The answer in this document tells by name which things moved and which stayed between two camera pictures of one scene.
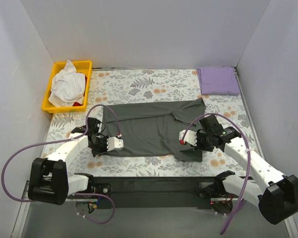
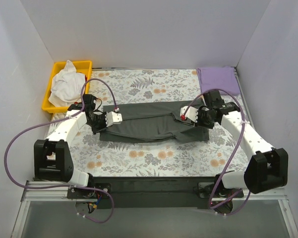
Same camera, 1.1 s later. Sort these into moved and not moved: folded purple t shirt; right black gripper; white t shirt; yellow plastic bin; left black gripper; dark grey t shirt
Moved: dark grey t shirt; right black gripper; left black gripper
Not moved: folded purple t shirt; white t shirt; yellow plastic bin
